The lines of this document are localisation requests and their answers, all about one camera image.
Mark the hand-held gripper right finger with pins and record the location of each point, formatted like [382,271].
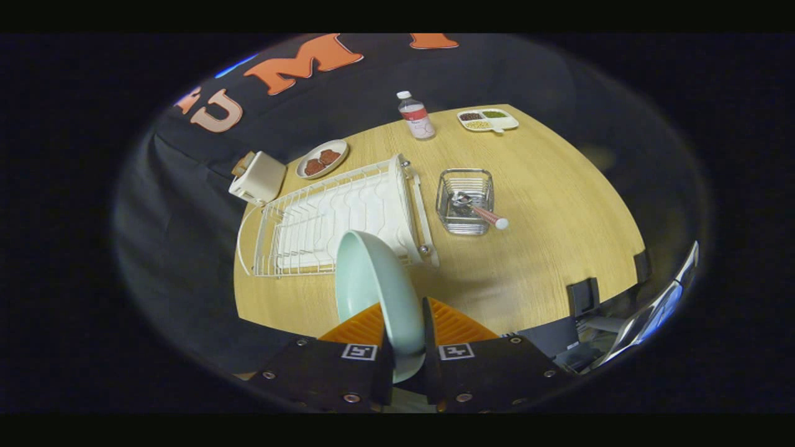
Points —
[431,366]

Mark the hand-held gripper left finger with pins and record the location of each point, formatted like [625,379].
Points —
[317,372]

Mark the pale green plate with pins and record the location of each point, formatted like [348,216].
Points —
[379,292]

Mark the small beige meat dish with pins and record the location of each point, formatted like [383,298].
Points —
[304,171]

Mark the black table edge clamp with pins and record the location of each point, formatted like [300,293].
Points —
[584,298]
[643,266]

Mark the white toaster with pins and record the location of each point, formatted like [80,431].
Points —
[261,180]

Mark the brown meat piece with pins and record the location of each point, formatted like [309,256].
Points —
[329,156]
[315,166]

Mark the brown toast slice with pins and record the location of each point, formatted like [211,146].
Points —
[238,167]
[249,156]

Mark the black backdrop cloth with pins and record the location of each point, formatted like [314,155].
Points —
[174,205]

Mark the clear water bottle red label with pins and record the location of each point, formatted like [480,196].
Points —
[417,118]

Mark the white divided snack tray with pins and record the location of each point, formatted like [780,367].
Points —
[506,122]

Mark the shiny metal chair frame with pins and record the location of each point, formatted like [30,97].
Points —
[652,310]

